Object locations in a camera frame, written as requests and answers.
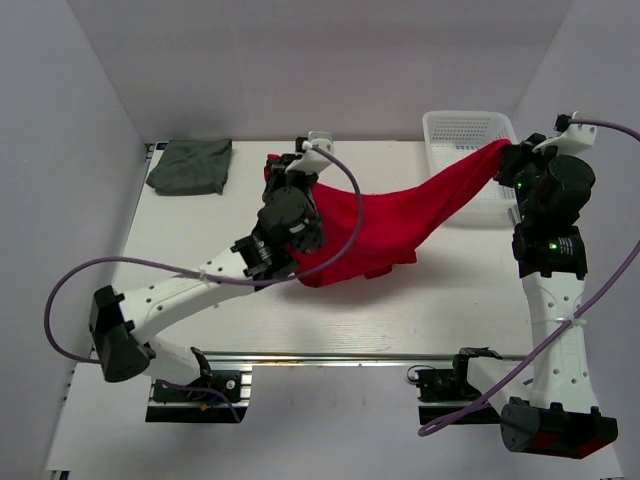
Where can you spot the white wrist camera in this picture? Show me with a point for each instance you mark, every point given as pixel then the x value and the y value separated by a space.
pixel 315 147
pixel 573 137

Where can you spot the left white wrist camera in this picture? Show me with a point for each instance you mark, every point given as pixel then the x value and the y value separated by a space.
pixel 315 147

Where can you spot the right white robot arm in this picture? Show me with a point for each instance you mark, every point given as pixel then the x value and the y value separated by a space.
pixel 561 416

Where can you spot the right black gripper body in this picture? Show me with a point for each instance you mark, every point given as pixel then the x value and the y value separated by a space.
pixel 522 171

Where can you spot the white plastic basket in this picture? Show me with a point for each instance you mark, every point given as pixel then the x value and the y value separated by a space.
pixel 451 136

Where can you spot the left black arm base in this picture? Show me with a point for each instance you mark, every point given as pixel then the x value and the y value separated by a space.
pixel 214 398

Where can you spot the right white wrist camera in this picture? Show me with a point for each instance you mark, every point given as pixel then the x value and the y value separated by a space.
pixel 573 137

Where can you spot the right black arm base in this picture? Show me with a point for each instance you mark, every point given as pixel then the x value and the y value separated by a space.
pixel 444 391

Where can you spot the red t-shirt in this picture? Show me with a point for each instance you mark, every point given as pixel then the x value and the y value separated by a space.
pixel 395 224

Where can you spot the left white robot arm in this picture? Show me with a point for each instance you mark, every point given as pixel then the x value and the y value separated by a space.
pixel 126 326

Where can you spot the folded grey t-shirt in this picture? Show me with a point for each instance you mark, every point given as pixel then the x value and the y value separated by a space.
pixel 192 168

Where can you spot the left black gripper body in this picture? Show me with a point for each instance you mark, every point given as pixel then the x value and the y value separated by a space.
pixel 302 180

